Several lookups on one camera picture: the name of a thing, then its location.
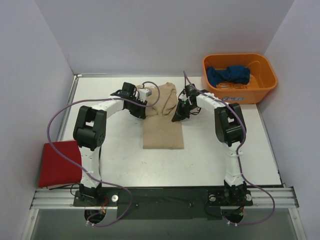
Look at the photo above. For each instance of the orange plastic basket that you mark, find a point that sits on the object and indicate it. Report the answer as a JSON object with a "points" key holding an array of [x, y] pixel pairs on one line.
{"points": [[262, 79]]}

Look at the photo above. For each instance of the beige t shirt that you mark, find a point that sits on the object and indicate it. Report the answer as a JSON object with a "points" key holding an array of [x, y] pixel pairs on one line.
{"points": [[159, 132]]}

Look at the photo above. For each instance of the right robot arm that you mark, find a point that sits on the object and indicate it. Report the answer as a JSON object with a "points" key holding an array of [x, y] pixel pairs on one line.
{"points": [[230, 130]]}

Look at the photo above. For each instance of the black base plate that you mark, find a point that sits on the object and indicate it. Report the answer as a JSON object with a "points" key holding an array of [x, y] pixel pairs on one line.
{"points": [[166, 203]]}

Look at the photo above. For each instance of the crumpled blue t shirt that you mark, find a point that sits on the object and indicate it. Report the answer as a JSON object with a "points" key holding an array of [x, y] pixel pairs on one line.
{"points": [[235, 74]]}

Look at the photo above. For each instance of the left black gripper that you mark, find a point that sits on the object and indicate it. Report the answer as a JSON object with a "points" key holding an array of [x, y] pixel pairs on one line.
{"points": [[137, 110]]}

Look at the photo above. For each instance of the folded red t shirt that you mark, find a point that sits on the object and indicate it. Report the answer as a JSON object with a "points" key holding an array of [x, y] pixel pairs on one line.
{"points": [[57, 171]]}

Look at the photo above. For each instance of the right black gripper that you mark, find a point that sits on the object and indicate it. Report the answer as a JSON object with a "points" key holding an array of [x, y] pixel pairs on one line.
{"points": [[182, 110]]}

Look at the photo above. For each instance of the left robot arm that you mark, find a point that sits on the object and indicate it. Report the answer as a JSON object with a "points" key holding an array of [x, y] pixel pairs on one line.
{"points": [[90, 131]]}

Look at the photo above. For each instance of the aluminium rail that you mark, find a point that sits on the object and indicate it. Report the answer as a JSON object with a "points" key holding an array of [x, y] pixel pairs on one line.
{"points": [[63, 198]]}

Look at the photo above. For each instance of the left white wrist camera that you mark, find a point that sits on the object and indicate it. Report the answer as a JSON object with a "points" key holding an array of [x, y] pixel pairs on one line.
{"points": [[143, 93]]}

